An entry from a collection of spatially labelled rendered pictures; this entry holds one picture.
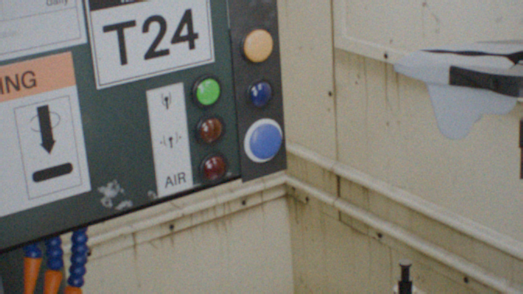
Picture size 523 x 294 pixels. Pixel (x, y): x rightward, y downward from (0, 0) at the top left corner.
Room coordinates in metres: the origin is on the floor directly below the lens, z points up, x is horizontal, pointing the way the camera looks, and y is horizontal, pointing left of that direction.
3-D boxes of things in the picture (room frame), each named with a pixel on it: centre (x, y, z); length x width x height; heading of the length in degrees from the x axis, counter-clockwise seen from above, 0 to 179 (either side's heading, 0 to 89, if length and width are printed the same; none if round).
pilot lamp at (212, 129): (0.70, 0.04, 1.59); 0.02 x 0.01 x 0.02; 122
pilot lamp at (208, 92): (0.70, 0.04, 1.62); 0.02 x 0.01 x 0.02; 122
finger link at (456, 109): (0.63, -0.14, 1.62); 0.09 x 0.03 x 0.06; 62
